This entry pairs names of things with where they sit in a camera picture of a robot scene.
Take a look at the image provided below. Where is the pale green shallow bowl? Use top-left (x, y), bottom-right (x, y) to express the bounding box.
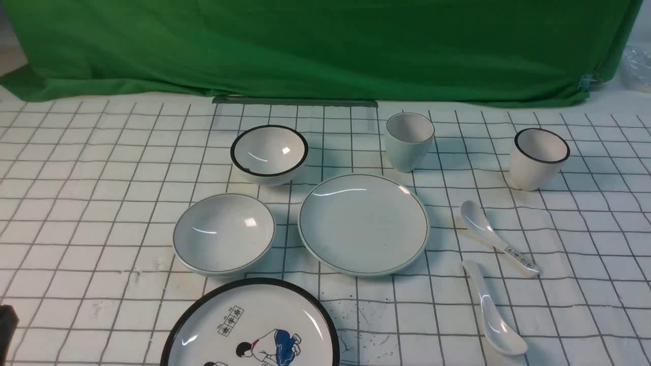
top-left (172, 194), bottom-right (276, 277)

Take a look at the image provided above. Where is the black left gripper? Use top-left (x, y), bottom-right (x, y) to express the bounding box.
top-left (0, 305), bottom-right (19, 360)

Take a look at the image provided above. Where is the white bowl black rim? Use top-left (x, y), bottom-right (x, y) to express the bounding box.
top-left (230, 125), bottom-right (309, 186)

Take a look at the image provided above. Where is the white spoon with lettering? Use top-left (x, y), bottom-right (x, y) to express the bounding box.
top-left (460, 201), bottom-right (541, 278)

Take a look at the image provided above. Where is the black-rimmed illustrated plate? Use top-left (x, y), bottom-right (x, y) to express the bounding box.
top-left (160, 278), bottom-right (340, 365)

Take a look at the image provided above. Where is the white cup black rim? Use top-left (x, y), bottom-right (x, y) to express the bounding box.
top-left (507, 128), bottom-right (571, 192)

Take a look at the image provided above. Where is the pale green plate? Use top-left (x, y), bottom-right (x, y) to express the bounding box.
top-left (298, 173), bottom-right (430, 277)

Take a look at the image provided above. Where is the plain white ceramic spoon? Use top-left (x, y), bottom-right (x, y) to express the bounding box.
top-left (462, 260), bottom-right (528, 356)

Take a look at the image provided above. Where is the pale green cup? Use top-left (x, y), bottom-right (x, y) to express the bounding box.
top-left (383, 113), bottom-right (435, 173)

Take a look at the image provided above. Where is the clear plastic wrap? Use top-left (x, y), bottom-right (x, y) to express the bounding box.
top-left (620, 45), bottom-right (650, 94)

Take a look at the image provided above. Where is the metal clip on backdrop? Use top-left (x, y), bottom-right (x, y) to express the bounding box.
top-left (577, 74), bottom-right (603, 92)

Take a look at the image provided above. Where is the green backdrop cloth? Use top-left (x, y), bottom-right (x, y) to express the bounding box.
top-left (2, 1), bottom-right (642, 107)

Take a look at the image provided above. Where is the white black-grid tablecloth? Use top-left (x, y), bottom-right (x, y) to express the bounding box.
top-left (1, 94), bottom-right (650, 365)

